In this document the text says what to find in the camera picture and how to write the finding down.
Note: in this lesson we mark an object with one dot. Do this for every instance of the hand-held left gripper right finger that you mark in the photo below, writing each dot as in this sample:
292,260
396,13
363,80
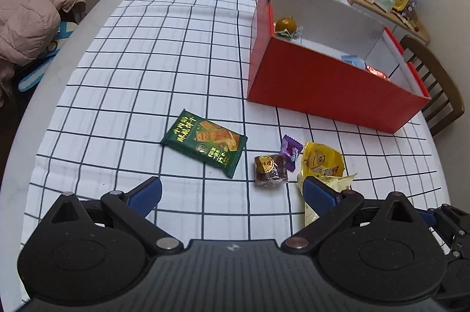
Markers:
319,196

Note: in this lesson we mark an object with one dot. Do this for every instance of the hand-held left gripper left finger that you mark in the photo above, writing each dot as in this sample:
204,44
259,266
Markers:
147,194

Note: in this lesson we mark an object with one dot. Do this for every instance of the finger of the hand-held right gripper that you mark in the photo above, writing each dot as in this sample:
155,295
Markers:
437,216

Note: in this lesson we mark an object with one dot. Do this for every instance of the cream snack packet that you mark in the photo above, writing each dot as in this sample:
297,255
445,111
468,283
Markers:
347,181

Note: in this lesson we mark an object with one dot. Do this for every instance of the purple candy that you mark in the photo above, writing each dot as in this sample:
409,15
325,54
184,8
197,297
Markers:
290,150

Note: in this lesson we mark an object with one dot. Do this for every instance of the brown round snack pack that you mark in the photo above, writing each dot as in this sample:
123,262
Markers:
270,169

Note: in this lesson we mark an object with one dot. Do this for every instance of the green cracker packet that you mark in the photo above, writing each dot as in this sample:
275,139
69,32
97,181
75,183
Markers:
205,144

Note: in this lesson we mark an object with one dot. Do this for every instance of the red cardboard box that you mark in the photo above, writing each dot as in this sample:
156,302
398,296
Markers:
330,97

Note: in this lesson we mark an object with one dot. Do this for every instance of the red gold snack packet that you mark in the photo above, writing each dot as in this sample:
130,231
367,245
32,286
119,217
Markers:
376,71

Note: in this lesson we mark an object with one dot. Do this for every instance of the white light blue snack packet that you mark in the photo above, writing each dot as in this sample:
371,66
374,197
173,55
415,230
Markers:
352,59

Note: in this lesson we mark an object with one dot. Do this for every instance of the amber egg snack pack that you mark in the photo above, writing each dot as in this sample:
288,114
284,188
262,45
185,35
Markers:
285,24

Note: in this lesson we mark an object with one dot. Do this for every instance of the white checked tablecloth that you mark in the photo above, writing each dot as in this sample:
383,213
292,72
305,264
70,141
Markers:
147,59

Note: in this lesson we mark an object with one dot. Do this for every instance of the brown wooden chair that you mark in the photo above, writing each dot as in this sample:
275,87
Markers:
444,77

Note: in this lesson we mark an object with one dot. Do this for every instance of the blue and white bag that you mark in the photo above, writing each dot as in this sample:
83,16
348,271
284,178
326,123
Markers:
36,73

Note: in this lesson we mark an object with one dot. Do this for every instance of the wooden top storage cabinet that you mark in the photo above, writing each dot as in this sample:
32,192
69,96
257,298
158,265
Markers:
400,20

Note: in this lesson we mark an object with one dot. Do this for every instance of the pink padded jacket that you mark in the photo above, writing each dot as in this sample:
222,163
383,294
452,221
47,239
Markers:
29,14

